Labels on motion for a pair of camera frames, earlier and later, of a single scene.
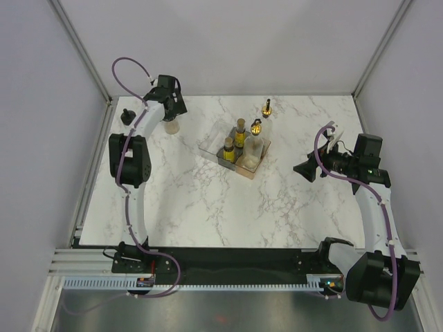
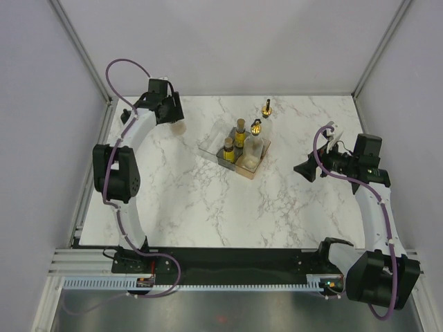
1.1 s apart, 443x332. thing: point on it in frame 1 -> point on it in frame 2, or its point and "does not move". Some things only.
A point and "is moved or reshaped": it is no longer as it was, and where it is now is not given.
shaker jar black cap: [172, 127] is moved or reshaped
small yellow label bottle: [228, 151] does not move
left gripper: [178, 107] does not move
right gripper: [308, 169] does not move
